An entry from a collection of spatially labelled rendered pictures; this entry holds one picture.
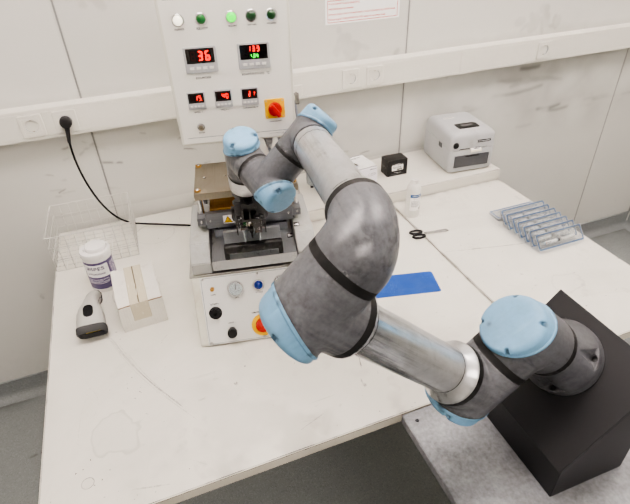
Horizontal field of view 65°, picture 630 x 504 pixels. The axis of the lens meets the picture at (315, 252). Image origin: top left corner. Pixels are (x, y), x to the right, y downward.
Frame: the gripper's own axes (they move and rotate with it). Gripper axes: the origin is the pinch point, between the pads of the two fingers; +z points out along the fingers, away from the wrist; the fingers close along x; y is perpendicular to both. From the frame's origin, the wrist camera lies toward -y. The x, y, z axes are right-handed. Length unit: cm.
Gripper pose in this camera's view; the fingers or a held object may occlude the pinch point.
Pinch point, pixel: (251, 232)
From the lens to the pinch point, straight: 132.9
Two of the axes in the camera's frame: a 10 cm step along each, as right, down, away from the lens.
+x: 9.9, -1.2, 1.2
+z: -0.3, 5.7, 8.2
